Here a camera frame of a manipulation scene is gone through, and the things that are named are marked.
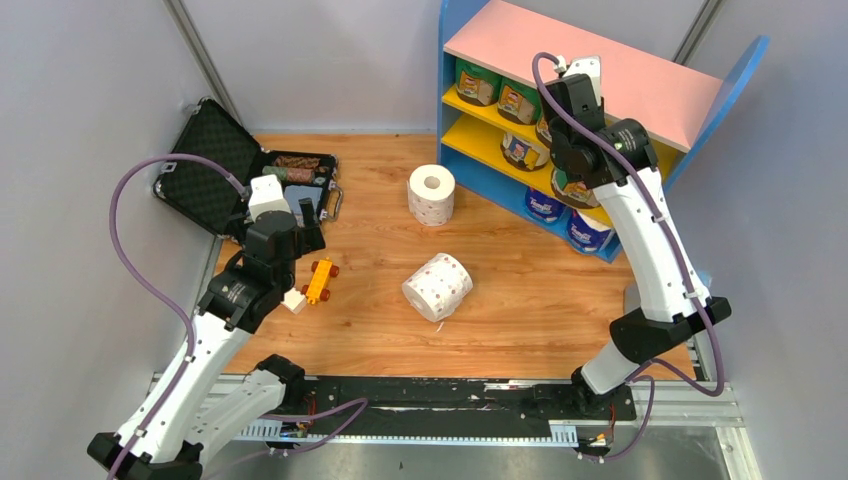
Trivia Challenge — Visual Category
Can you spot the green roll brown band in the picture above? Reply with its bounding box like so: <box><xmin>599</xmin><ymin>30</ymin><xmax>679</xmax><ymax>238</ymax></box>
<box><xmin>535</xmin><ymin>114</ymin><xmax>552</xmax><ymax>148</ymax></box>

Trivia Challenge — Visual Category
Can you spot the cream roll blue picture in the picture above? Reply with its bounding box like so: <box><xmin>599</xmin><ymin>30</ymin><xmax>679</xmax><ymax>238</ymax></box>
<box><xmin>500</xmin><ymin>133</ymin><xmax>550</xmax><ymax>172</ymax></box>

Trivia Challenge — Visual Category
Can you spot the blue Tempo tissue pack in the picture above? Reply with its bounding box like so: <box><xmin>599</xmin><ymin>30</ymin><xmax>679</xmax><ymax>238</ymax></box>
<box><xmin>524</xmin><ymin>187</ymin><xmax>565</xmax><ymax>224</ymax></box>

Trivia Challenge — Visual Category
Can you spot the plain green roll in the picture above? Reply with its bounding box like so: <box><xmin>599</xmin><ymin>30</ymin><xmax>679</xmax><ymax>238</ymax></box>
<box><xmin>455</xmin><ymin>57</ymin><xmax>502</xmax><ymax>106</ymax></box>

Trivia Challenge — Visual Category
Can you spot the white paper towel roll front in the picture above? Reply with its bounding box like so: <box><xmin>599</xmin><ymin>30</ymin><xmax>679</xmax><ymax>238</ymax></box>
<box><xmin>401</xmin><ymin>252</ymin><xmax>473</xmax><ymax>322</ymax></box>

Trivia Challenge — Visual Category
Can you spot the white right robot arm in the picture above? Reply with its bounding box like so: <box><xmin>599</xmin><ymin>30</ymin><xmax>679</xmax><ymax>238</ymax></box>
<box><xmin>537</xmin><ymin>74</ymin><xmax>731</xmax><ymax>418</ymax></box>

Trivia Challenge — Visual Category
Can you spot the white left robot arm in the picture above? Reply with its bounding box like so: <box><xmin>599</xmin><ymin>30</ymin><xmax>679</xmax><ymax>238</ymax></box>
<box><xmin>87</xmin><ymin>199</ymin><xmax>326</xmax><ymax>479</ymax></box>

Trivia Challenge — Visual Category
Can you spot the blue shelf with coloured boards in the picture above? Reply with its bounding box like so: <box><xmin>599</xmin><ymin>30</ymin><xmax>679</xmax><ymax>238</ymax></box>
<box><xmin>435</xmin><ymin>0</ymin><xmax>770</xmax><ymax>264</ymax></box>

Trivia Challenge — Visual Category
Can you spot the blue playing card deck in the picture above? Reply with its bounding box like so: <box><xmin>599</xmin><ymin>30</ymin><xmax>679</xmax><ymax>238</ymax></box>
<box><xmin>283</xmin><ymin>185</ymin><xmax>323</xmax><ymax>216</ymax></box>

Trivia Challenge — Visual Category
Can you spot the white toy brick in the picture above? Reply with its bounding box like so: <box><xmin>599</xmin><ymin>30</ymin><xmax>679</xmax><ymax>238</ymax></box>
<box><xmin>281</xmin><ymin>288</ymin><xmax>308</xmax><ymax>314</ymax></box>

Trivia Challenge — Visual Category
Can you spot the black poker chip case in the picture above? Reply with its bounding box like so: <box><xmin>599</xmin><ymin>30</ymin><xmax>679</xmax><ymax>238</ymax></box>
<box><xmin>153</xmin><ymin>97</ymin><xmax>343</xmax><ymax>242</ymax></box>

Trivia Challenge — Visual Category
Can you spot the plain white paper towel roll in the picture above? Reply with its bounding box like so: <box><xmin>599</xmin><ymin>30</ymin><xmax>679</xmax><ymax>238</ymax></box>
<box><xmin>407</xmin><ymin>164</ymin><xmax>456</xmax><ymax>227</ymax></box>

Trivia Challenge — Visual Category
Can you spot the clear plastic bag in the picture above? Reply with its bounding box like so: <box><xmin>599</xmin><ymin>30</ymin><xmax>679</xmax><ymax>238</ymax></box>
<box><xmin>623</xmin><ymin>283</ymin><xmax>642</xmax><ymax>321</ymax></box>

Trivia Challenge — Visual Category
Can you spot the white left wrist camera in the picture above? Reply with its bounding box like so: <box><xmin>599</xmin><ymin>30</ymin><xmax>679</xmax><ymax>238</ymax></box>
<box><xmin>248</xmin><ymin>175</ymin><xmax>291</xmax><ymax>222</ymax></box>

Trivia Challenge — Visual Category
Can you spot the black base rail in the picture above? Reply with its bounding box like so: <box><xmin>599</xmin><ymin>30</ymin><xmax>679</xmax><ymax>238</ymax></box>
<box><xmin>270</xmin><ymin>375</ymin><xmax>637</xmax><ymax>441</ymax></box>

